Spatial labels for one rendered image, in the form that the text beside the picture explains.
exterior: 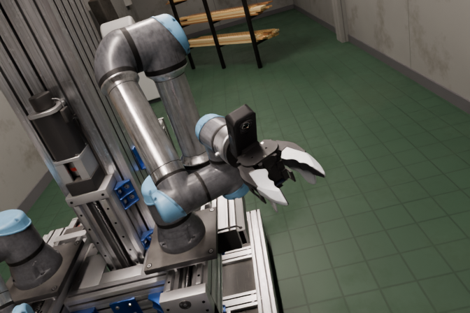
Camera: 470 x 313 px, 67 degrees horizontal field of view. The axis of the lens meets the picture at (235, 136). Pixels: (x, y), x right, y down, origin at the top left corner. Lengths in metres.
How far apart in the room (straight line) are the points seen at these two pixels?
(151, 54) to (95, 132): 0.38
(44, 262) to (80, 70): 0.61
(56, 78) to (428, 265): 2.05
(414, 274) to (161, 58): 1.85
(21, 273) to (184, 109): 0.73
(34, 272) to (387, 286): 1.72
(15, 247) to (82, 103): 0.47
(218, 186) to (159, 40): 0.38
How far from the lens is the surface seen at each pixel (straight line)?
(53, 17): 1.10
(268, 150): 0.59
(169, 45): 0.91
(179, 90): 0.95
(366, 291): 2.22
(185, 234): 1.09
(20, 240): 1.27
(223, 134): 0.68
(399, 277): 2.28
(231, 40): 6.48
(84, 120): 1.17
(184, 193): 0.75
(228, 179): 0.78
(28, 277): 1.33
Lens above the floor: 1.76
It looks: 26 degrees down
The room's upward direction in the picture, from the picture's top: 17 degrees counter-clockwise
